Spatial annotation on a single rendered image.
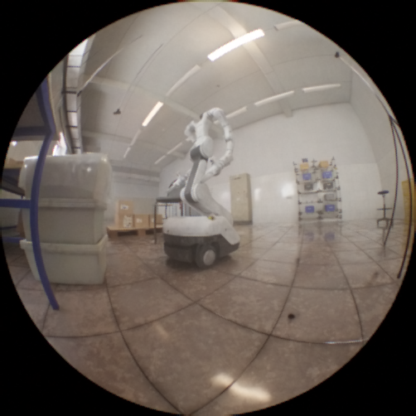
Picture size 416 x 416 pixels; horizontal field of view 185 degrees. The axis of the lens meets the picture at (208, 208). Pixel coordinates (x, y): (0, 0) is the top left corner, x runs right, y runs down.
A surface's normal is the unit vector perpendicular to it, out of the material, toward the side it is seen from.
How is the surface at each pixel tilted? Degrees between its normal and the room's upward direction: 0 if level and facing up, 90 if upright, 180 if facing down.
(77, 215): 96
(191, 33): 180
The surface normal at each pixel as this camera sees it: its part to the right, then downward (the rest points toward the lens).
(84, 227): 0.61, 0.05
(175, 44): 0.03, 1.00
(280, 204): -0.69, -0.02
